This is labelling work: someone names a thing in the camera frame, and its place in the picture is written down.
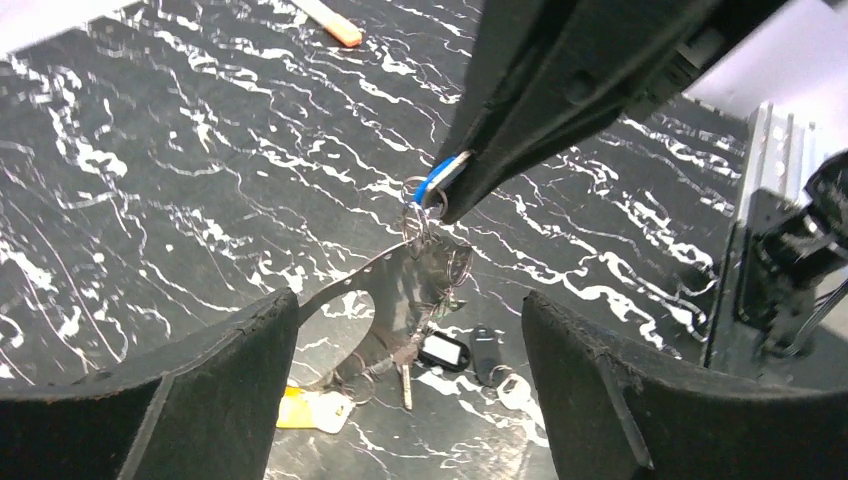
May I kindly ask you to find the silver metal key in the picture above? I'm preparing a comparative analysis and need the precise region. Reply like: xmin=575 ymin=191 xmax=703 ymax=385
xmin=391 ymin=343 xmax=419 ymax=411

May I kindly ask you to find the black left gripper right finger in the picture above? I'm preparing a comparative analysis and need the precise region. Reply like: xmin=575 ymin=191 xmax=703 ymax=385
xmin=521 ymin=291 xmax=847 ymax=479

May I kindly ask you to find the yellow key tag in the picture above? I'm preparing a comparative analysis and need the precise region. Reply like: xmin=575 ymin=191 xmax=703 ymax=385
xmin=276 ymin=386 xmax=355 ymax=434

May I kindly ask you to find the black key fob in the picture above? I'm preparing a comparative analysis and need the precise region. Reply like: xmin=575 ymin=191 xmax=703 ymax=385
xmin=469 ymin=325 xmax=508 ymax=388

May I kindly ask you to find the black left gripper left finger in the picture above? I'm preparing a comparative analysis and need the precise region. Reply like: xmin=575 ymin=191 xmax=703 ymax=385
xmin=1 ymin=288 xmax=299 ymax=479

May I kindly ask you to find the blue key tag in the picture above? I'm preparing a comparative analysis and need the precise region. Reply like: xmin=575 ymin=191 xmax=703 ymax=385
xmin=413 ymin=150 xmax=472 ymax=207

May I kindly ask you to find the orange white marker pen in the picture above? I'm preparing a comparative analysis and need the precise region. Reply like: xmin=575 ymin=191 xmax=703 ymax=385
xmin=291 ymin=0 xmax=363 ymax=48

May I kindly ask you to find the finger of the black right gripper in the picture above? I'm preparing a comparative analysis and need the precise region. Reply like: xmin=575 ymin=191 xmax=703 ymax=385
xmin=437 ymin=1 xmax=597 ymax=166
xmin=439 ymin=0 xmax=780 ymax=224

